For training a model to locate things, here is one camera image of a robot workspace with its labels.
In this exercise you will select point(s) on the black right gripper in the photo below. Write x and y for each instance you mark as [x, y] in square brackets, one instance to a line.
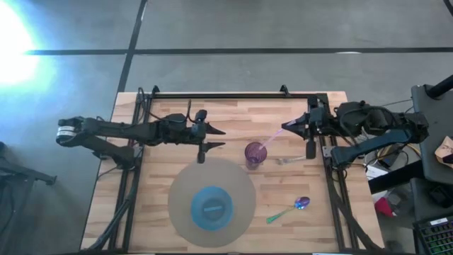
[320, 122]

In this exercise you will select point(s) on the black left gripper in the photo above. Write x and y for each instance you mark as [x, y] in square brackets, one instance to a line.
[180, 131]

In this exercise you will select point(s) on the pink drinking straw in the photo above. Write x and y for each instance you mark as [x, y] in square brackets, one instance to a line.
[276, 136]

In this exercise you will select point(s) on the silver metal fork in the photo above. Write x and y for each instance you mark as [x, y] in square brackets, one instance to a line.
[292, 159]

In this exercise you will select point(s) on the purple faceted plastic tumbler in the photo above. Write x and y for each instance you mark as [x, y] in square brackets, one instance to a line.
[253, 157]

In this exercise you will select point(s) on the blue plastic bowl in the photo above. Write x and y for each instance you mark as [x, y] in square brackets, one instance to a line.
[212, 209]

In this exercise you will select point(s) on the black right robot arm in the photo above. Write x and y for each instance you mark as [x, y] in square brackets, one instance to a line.
[371, 143]

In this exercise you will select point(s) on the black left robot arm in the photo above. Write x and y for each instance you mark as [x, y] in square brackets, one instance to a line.
[106, 127]

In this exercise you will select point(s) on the round grey leather placemat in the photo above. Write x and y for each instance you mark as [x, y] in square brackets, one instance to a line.
[184, 191]

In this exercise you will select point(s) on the white paper sheets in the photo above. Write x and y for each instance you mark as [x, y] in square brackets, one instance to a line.
[375, 173]

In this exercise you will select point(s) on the black power supply box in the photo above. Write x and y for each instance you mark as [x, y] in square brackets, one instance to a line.
[391, 161]

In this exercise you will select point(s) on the red object on floor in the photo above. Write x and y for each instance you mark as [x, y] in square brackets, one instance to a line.
[383, 207]

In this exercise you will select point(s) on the dark grey side cart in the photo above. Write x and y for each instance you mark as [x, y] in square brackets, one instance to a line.
[435, 141]

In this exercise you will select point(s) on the black cylindrical pole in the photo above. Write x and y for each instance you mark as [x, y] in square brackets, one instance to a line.
[440, 88]

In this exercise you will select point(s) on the brown crumpled paper bag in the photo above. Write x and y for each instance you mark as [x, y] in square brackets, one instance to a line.
[445, 152]

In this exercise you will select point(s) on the black keyboard with green keys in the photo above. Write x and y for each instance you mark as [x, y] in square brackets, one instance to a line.
[437, 235]

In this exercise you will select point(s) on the black floor stand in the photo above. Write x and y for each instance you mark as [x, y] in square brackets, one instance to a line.
[21, 173]

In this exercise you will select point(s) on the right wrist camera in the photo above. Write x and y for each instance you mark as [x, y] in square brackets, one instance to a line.
[318, 115]

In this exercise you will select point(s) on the black aluminium table frame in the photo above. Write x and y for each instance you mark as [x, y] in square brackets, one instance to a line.
[230, 95]

